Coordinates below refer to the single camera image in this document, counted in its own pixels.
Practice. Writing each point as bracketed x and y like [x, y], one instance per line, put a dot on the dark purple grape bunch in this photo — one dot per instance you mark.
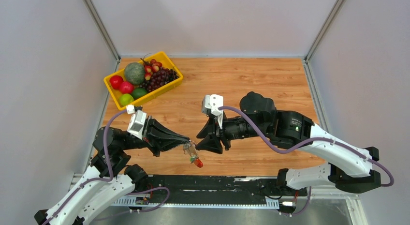
[159, 79]

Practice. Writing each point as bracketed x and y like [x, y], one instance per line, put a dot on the key with green tag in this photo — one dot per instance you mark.
[193, 159]

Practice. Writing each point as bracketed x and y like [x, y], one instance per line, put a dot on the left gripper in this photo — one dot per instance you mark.
[154, 131]

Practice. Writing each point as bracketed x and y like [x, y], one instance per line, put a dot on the dark green lime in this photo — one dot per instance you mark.
[137, 93]

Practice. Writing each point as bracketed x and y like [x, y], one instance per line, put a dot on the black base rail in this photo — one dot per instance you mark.
[227, 192]

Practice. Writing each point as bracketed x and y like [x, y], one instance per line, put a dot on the green melon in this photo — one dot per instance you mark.
[134, 73]

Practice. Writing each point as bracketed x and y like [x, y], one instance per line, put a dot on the yellow plastic tray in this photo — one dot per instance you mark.
[166, 64]

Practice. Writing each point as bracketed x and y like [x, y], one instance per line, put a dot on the light green apple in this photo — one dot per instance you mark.
[125, 99]

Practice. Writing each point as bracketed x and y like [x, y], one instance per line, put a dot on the pink red apple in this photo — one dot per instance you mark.
[126, 87]

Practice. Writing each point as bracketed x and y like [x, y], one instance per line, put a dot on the metal key holder red handle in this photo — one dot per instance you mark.
[190, 149]

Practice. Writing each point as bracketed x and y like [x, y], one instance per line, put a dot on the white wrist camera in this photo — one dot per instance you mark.
[211, 105]
[138, 119]

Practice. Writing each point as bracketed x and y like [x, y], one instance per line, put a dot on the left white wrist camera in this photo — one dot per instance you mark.
[138, 119]

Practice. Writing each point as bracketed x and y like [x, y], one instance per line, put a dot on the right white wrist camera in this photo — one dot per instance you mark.
[211, 105]

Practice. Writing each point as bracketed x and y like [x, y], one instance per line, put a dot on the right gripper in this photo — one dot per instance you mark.
[212, 142]

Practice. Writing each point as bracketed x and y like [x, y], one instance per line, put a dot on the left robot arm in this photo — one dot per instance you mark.
[108, 176]

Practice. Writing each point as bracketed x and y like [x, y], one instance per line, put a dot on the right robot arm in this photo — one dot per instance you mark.
[348, 168]

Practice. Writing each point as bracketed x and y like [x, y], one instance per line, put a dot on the red cherries bunch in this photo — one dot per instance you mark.
[151, 67]

